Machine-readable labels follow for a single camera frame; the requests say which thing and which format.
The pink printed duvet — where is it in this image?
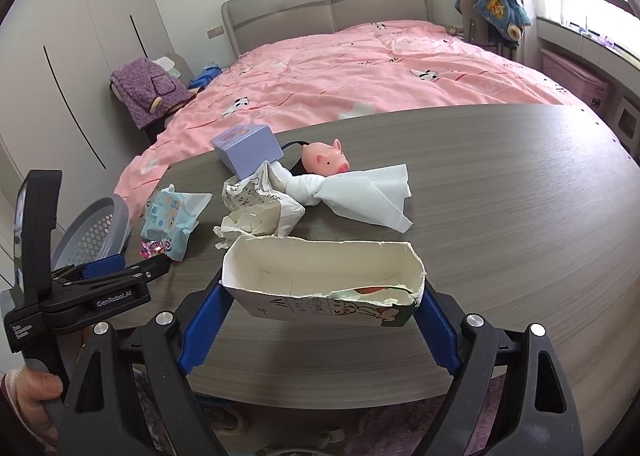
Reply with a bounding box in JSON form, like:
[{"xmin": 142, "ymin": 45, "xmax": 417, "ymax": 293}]
[{"xmin": 114, "ymin": 20, "xmax": 588, "ymax": 227}]

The grey window sill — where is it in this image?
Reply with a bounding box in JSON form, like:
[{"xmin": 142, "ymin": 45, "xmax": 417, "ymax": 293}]
[{"xmin": 535, "ymin": 16, "xmax": 640, "ymax": 102}]

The printed paper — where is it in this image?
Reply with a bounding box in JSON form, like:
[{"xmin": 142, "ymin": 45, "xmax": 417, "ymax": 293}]
[{"xmin": 214, "ymin": 162, "xmax": 306, "ymax": 251}]

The white wardrobe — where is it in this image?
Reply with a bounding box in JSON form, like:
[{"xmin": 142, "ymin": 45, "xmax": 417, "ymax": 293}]
[{"xmin": 0, "ymin": 0, "xmax": 177, "ymax": 237}]

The black strap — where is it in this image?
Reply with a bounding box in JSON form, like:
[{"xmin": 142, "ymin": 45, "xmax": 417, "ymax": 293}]
[{"xmin": 277, "ymin": 138, "xmax": 322, "ymax": 208}]

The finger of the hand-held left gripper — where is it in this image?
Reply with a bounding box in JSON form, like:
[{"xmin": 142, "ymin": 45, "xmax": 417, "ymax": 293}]
[
  {"xmin": 50, "ymin": 255, "xmax": 127, "ymax": 288},
  {"xmin": 40, "ymin": 252, "xmax": 173, "ymax": 334}
]

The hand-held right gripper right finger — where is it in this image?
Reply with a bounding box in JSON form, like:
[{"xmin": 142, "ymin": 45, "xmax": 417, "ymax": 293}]
[{"xmin": 410, "ymin": 281, "xmax": 586, "ymax": 456}]

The pink storage box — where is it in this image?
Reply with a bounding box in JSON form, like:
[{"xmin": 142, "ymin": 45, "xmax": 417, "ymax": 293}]
[{"xmin": 540, "ymin": 47, "xmax": 610, "ymax": 109}]

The grey perforated plastic basket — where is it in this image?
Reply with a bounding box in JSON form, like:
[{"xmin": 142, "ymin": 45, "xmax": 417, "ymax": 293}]
[{"xmin": 50, "ymin": 193, "xmax": 132, "ymax": 273}]

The blue plush jacket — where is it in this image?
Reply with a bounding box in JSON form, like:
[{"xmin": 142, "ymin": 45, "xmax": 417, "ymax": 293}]
[{"xmin": 470, "ymin": 0, "xmax": 532, "ymax": 49}]

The purple box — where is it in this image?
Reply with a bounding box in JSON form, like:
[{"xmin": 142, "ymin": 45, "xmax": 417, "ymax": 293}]
[{"xmin": 210, "ymin": 124, "xmax": 284, "ymax": 182}]

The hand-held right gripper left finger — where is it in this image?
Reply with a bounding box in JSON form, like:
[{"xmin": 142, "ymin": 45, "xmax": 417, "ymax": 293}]
[{"xmin": 60, "ymin": 281, "xmax": 236, "ymax": 456}]

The torn white paper box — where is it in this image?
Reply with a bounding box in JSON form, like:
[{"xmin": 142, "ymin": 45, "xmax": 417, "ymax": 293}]
[{"xmin": 220, "ymin": 235, "xmax": 427, "ymax": 328}]

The person's left hand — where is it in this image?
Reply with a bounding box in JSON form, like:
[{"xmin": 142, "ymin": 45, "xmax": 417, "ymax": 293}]
[{"xmin": 9, "ymin": 369, "xmax": 64, "ymax": 443}]

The purple fleece robe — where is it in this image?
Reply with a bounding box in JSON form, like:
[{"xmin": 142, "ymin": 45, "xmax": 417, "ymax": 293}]
[{"xmin": 110, "ymin": 57, "xmax": 193, "ymax": 131}]

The small white tissue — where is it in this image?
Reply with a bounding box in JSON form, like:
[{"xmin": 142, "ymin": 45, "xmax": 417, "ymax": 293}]
[{"xmin": 339, "ymin": 102, "xmax": 377, "ymax": 121}]

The grey bed headboard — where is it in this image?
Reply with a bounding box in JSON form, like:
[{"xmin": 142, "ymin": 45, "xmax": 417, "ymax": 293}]
[{"xmin": 221, "ymin": 0, "xmax": 435, "ymax": 59}]

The blue white wipes packet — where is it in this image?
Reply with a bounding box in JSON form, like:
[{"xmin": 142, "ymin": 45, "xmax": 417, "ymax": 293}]
[{"xmin": 140, "ymin": 184, "xmax": 213, "ymax": 263}]

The pink pig toy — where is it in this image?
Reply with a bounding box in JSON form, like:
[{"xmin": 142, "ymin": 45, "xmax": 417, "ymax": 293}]
[{"xmin": 301, "ymin": 138, "xmax": 351, "ymax": 176}]

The blue bag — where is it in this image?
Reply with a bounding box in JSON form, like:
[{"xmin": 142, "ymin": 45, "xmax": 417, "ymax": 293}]
[{"xmin": 189, "ymin": 66, "xmax": 221, "ymax": 89}]

